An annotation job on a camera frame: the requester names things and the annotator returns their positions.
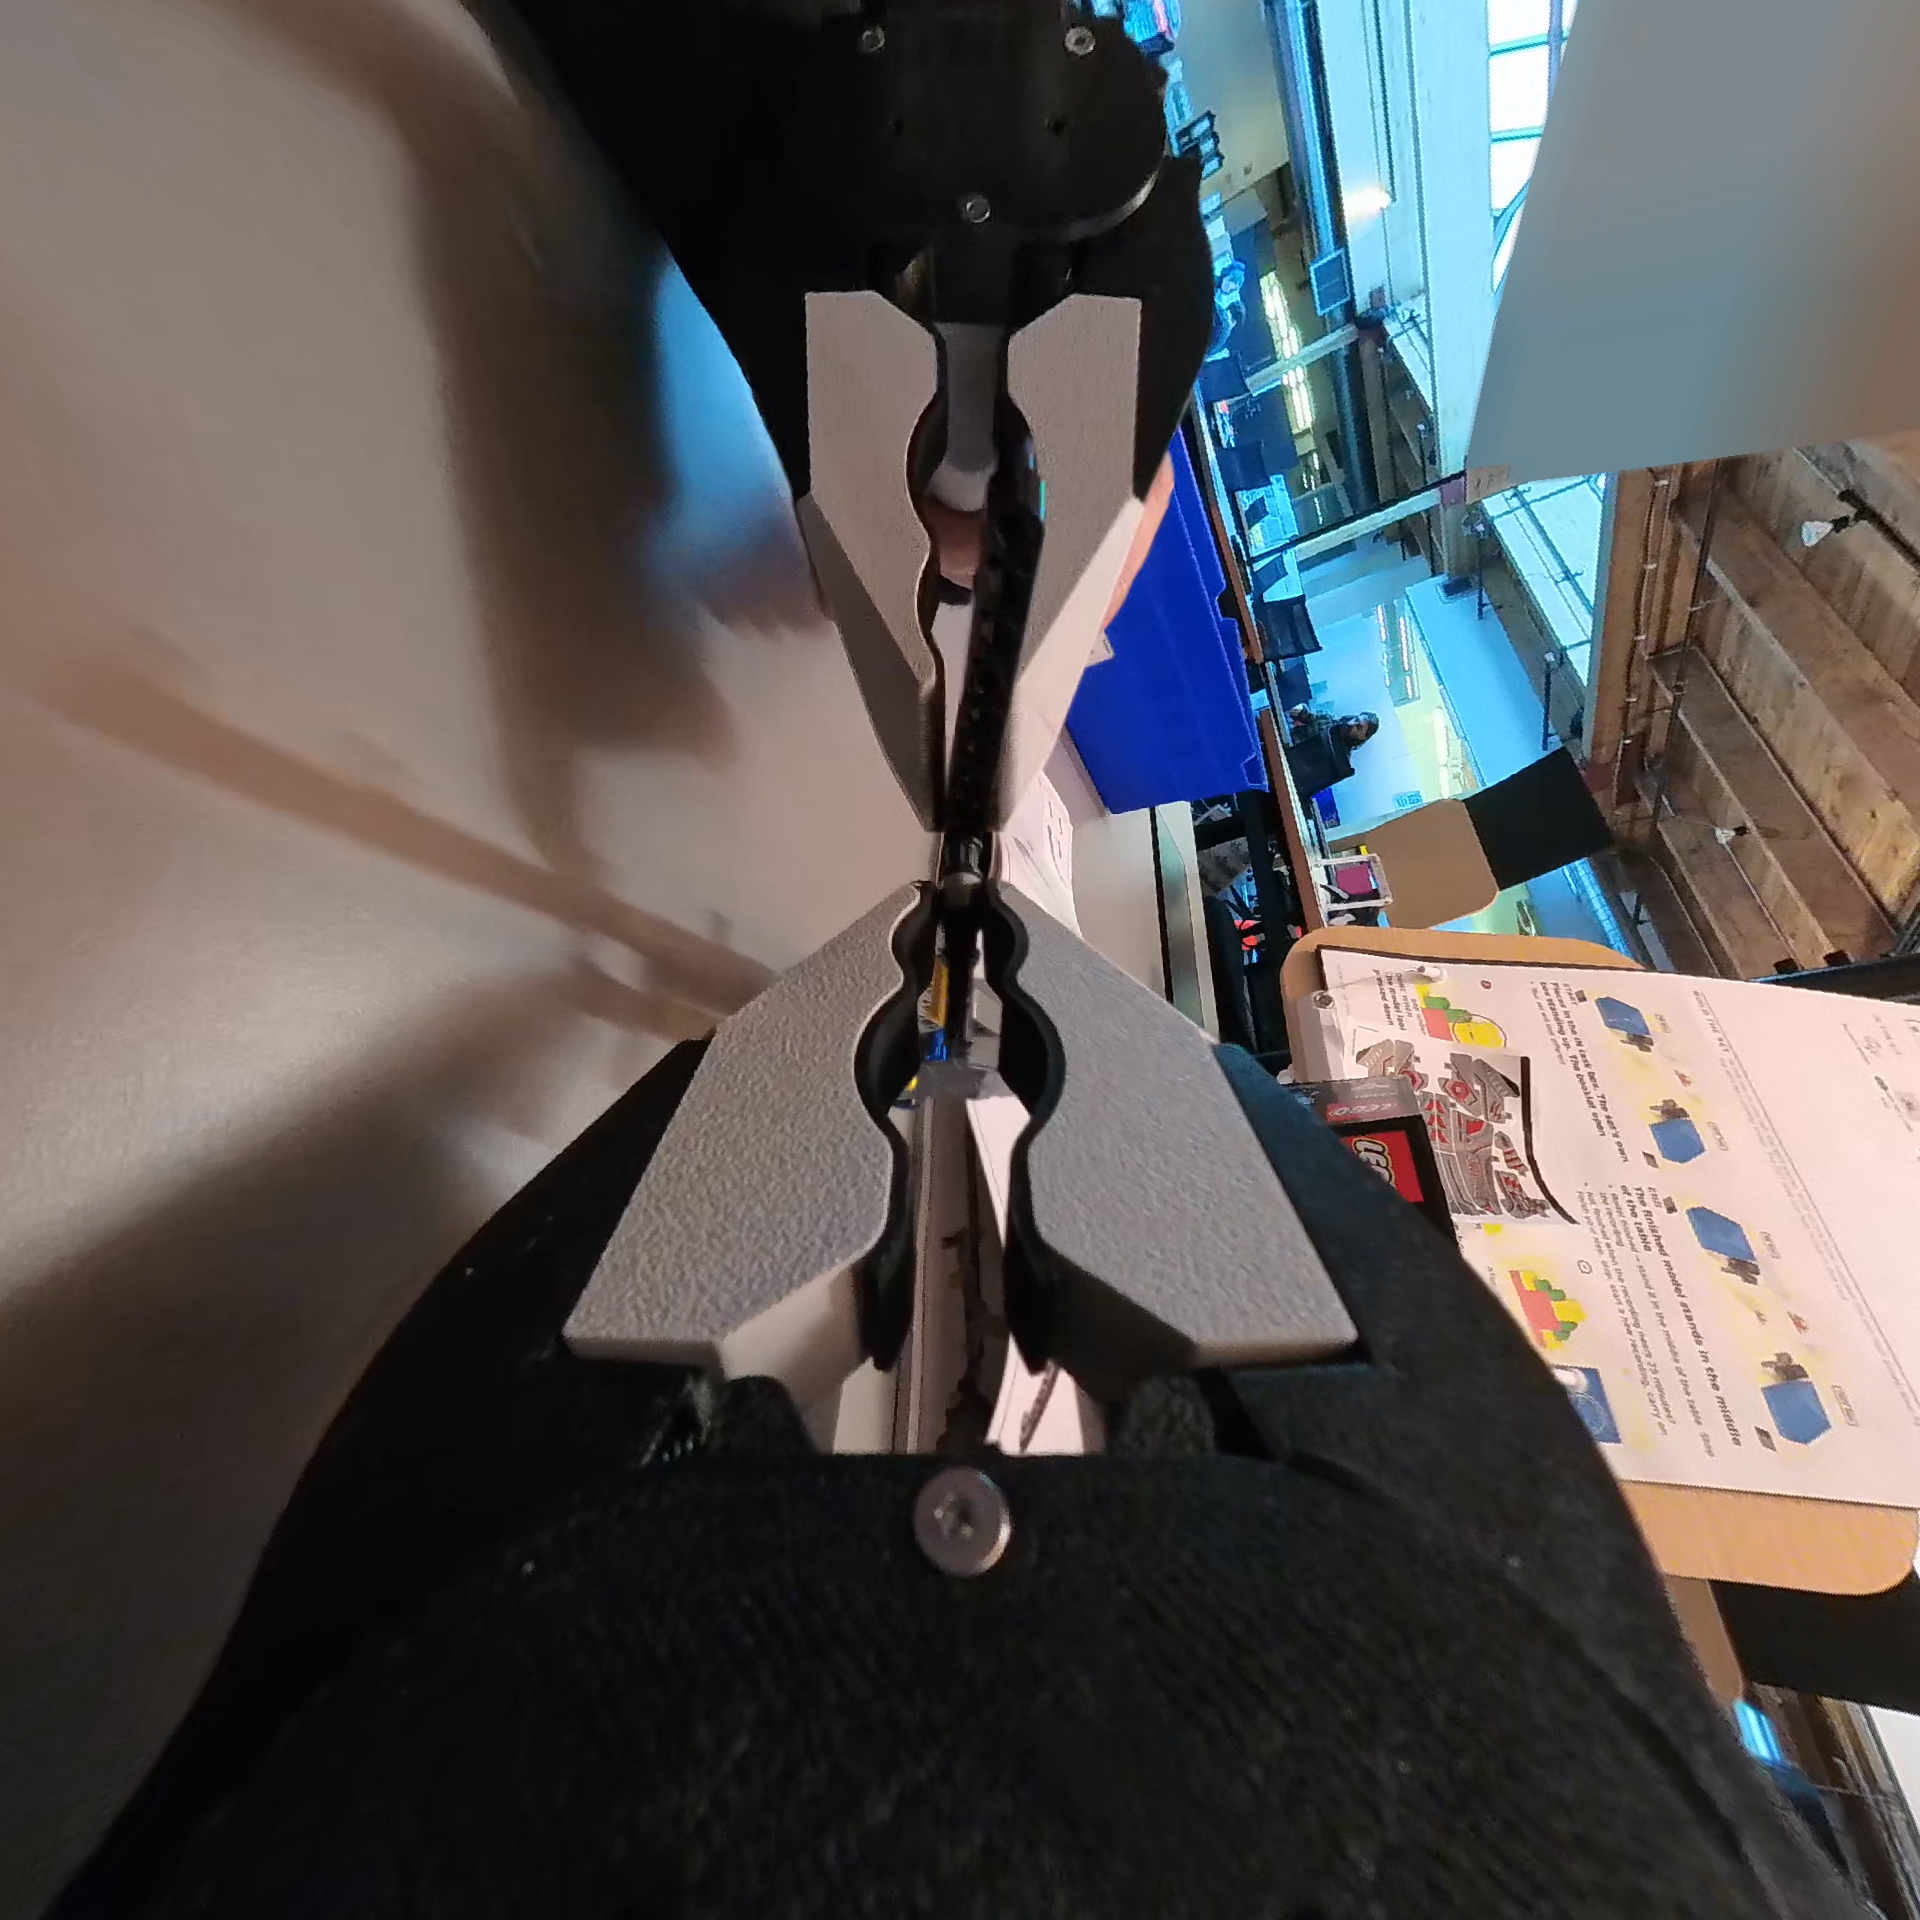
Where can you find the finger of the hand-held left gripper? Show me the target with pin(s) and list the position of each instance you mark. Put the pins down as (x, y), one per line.
(1097, 435)
(862, 435)

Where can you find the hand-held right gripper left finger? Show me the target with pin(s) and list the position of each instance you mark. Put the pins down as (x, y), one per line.
(751, 1170)

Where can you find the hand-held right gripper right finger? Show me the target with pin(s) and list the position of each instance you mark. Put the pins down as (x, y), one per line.
(1185, 1200)

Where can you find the black toy brick beam assembly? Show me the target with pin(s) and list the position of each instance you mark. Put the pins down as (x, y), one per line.
(991, 674)

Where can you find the person's left hand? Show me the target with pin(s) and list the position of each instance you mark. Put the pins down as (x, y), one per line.
(1157, 517)

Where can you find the dark toy brick set box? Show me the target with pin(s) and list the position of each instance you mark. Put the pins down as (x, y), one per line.
(1382, 1161)

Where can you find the blue bin with white label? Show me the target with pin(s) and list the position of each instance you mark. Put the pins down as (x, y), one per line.
(1171, 674)

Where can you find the white instruction booklet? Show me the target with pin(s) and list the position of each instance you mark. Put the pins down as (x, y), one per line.
(1051, 856)

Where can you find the tan rounded board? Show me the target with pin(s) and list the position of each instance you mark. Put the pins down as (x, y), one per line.
(1426, 863)

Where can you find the black panel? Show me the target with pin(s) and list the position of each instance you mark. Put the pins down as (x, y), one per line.
(1553, 819)

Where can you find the printed instruction sheet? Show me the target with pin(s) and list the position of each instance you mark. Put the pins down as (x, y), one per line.
(1724, 1200)

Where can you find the instruction sheet on board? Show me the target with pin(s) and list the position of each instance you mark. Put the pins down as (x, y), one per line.
(1724, 1546)

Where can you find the black board stand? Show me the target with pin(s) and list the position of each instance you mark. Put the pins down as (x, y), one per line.
(1829, 1642)

